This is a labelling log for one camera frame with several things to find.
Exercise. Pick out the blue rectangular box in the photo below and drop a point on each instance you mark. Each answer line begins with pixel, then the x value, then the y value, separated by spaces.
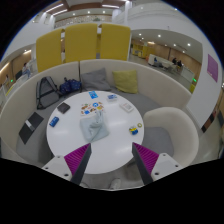
pixel 54 121

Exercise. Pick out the white counter table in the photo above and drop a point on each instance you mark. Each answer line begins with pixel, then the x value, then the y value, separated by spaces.
pixel 161 61

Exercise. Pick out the blue card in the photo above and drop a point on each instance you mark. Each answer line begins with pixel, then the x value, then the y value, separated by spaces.
pixel 93 94

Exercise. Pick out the grey backpack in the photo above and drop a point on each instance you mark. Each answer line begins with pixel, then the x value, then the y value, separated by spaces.
pixel 47 92

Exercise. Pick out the purple wall panel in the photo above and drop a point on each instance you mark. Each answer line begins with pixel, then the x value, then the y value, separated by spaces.
pixel 212 67

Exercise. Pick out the yellow and blue toy figure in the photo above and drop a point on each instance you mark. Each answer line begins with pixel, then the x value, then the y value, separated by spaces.
pixel 133 130

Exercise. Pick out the light blue towel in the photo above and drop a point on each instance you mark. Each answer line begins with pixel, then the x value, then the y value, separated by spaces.
pixel 93 128

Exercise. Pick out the white printed booklet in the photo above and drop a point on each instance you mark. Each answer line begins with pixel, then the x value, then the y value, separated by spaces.
pixel 127 107

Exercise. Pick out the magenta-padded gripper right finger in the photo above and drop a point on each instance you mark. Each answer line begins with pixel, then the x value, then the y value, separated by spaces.
pixel 148 159

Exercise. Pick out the ceiling strip lights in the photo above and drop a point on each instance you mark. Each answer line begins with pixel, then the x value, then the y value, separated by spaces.
pixel 55 8

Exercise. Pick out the white picture sticker sheet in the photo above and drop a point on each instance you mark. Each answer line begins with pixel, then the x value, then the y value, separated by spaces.
pixel 92 108

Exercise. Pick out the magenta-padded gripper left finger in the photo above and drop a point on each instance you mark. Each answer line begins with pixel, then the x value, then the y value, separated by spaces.
pixel 76 159

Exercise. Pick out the cream armchair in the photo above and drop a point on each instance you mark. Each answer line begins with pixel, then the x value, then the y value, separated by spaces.
pixel 180 130

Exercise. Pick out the dark grey wallet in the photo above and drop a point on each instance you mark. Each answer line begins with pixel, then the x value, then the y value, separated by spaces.
pixel 63 108

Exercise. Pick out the person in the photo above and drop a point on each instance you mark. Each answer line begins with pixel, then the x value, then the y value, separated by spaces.
pixel 180 63
pixel 174 61

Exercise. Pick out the small white device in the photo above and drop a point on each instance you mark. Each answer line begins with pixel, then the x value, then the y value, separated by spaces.
pixel 29 125

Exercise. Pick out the curved cream sofa bench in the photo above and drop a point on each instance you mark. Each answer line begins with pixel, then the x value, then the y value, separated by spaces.
pixel 156 83

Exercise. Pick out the yellow-green cushion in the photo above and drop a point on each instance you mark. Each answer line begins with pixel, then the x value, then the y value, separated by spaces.
pixel 125 81

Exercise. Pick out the navy blue patterned bag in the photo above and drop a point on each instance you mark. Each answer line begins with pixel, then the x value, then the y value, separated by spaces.
pixel 70 86

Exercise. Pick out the grey cushion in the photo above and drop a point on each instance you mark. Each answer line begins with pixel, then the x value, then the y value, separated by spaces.
pixel 96 80

